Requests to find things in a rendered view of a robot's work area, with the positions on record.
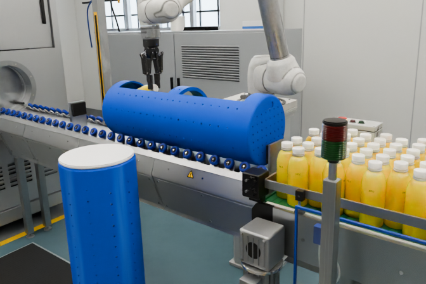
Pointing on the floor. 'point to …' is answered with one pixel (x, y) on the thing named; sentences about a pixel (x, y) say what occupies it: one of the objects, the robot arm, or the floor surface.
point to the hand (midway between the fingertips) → (153, 82)
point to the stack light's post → (329, 231)
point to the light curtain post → (101, 44)
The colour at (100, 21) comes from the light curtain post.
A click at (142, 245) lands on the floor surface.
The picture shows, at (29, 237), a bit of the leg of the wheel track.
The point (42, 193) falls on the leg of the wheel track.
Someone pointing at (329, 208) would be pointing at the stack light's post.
